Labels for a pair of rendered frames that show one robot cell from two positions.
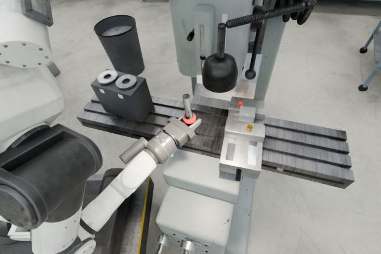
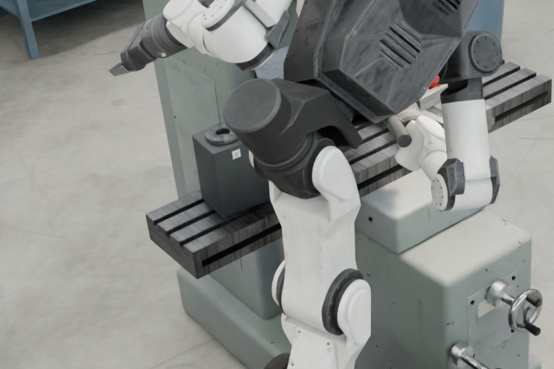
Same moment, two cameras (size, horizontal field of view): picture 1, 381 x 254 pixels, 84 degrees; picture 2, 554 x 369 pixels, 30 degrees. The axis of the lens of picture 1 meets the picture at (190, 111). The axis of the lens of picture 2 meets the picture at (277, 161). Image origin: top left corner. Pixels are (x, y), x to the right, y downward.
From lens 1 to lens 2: 2.25 m
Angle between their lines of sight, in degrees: 44
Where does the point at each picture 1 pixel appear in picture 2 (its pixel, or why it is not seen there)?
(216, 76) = not seen: outside the picture
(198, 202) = (456, 235)
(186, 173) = (419, 197)
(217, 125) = (384, 129)
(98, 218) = not seen: hidden behind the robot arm
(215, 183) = not seen: hidden behind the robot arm
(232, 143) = (436, 110)
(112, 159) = not seen: outside the picture
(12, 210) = (488, 51)
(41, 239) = (482, 128)
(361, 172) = (518, 193)
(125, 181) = (440, 134)
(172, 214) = (452, 263)
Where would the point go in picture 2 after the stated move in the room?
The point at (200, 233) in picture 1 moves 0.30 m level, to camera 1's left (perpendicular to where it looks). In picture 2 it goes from (500, 247) to (452, 315)
